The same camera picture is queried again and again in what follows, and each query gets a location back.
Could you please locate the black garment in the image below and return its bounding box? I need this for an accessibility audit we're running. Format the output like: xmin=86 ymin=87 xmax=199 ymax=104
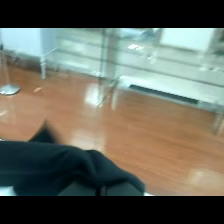
xmin=0 ymin=120 xmax=147 ymax=197

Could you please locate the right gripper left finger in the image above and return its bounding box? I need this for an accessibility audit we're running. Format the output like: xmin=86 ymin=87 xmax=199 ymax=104
xmin=57 ymin=181 xmax=101 ymax=197

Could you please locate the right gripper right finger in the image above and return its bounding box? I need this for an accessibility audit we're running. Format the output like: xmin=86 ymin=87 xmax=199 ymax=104
xmin=101 ymin=181 xmax=145 ymax=197

